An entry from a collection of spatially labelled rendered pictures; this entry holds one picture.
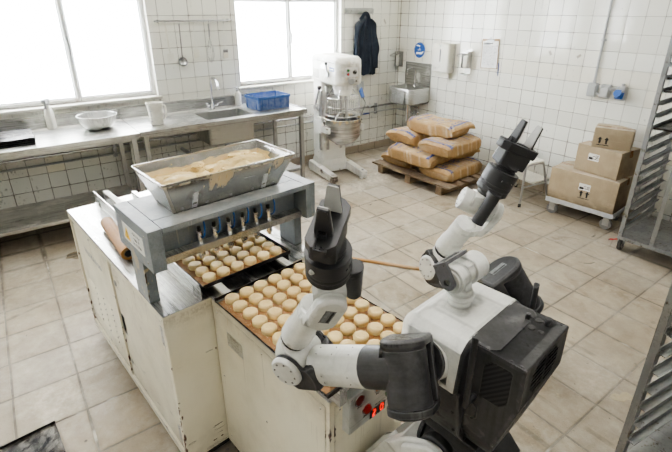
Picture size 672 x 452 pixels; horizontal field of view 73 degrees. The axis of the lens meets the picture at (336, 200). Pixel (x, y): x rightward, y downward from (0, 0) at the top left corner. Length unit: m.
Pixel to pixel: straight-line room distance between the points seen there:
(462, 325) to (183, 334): 1.15
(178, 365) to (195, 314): 0.21
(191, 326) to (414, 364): 1.12
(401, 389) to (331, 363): 0.17
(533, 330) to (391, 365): 0.32
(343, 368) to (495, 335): 0.32
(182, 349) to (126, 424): 0.83
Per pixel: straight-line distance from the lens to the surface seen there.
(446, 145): 4.99
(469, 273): 1.05
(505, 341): 1.03
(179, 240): 1.79
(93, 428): 2.72
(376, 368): 0.97
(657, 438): 2.62
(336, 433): 1.51
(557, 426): 2.68
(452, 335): 1.02
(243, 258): 1.93
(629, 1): 5.00
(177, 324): 1.84
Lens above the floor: 1.86
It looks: 23 degrees down
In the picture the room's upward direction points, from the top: straight up
